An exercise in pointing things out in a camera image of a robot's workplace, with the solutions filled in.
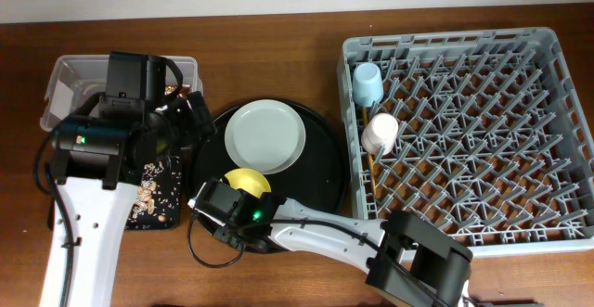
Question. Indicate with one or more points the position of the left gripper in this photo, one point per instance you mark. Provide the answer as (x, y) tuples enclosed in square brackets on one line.
[(194, 113)]

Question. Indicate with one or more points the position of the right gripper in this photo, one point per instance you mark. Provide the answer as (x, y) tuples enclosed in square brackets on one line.
[(227, 232)]

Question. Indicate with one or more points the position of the gold snack wrapper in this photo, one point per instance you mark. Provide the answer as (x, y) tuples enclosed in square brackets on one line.
[(181, 91)]

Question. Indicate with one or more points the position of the yellow bowl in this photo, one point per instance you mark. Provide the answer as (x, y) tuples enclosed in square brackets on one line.
[(248, 180)]

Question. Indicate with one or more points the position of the food scraps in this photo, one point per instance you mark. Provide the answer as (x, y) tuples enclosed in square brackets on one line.
[(158, 198)]

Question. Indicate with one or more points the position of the wooden chopstick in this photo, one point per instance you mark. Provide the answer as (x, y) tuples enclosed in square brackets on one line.
[(365, 116), (372, 175)]

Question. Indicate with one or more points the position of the pink cup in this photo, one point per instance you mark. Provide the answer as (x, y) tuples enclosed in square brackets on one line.
[(381, 132)]

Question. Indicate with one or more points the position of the blue cup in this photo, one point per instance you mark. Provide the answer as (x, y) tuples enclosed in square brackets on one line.
[(367, 85)]

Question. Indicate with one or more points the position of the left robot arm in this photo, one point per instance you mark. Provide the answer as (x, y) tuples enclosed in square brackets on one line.
[(117, 127)]

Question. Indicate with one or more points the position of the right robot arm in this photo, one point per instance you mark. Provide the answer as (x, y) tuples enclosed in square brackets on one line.
[(406, 260)]

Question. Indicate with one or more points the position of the grey dishwasher rack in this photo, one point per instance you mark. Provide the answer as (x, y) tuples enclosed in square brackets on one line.
[(493, 147)]

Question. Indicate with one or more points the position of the grey plate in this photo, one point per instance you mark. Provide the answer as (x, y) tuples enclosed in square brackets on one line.
[(265, 135)]

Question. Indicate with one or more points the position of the round black tray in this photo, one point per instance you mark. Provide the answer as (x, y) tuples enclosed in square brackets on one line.
[(318, 179)]

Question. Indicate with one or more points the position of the black rectangular tray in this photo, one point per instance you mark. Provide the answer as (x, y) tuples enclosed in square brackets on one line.
[(89, 193)]

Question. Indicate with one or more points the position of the clear plastic bin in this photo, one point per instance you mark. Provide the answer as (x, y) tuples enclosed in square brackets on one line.
[(87, 74)]

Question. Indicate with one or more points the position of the white label on bin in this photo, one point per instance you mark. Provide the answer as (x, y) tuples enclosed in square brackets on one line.
[(60, 105)]

